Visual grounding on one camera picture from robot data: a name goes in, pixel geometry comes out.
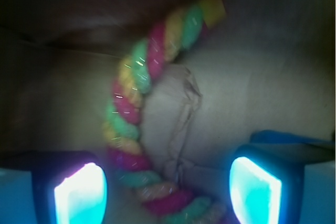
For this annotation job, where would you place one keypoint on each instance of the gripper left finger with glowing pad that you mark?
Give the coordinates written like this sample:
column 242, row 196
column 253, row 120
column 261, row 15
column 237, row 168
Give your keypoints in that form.
column 52, row 187

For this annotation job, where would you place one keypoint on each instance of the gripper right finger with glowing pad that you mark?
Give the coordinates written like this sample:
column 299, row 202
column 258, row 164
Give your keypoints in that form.
column 283, row 183

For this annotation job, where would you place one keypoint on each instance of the blue plastic bottle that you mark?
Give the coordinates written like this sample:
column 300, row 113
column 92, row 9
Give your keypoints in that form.
column 276, row 137

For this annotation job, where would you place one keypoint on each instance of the brown paper bag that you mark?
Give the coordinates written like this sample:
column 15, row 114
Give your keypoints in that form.
column 268, row 65

